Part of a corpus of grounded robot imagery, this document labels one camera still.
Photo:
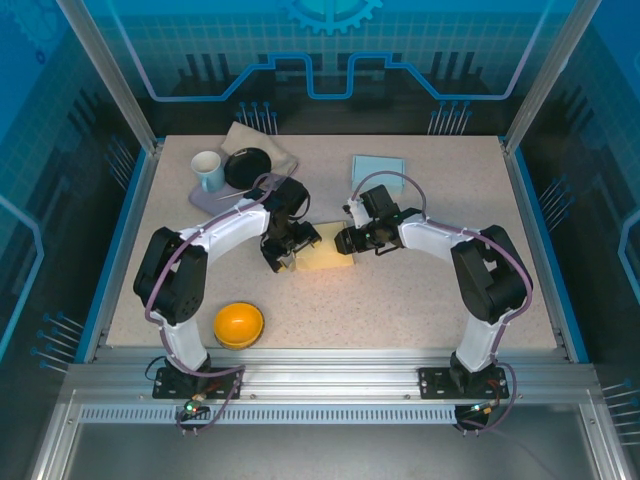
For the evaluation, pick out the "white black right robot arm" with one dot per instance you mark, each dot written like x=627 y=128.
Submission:
x=440 y=240

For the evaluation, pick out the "aluminium mounting rail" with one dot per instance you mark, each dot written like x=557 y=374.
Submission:
x=325 y=375

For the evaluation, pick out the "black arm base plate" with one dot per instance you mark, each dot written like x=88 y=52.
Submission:
x=167 y=385
x=435 y=382

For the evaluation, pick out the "light blue mug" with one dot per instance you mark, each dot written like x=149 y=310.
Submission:
x=212 y=175

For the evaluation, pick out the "lavender plastic tray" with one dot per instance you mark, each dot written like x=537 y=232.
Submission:
x=205 y=197

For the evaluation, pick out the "beige cloth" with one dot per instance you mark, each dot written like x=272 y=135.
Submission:
x=245 y=135

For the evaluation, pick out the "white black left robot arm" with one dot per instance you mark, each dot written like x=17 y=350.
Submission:
x=225 y=235

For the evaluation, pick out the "aluminium side rail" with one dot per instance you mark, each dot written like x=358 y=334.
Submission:
x=127 y=240
x=519 y=180

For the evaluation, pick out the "teal paper box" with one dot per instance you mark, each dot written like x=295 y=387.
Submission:
x=377 y=167

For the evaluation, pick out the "silver metal fork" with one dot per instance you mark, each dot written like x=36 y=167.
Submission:
x=232 y=196

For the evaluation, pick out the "orange bowl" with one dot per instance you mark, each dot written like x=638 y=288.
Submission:
x=239 y=322

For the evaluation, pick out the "black round plate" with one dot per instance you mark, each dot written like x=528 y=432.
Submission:
x=247 y=167

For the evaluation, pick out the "yellow paper box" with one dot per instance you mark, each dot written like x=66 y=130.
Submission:
x=325 y=252

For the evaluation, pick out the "aluminium frame post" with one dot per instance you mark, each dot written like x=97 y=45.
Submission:
x=115 y=85
x=545 y=85

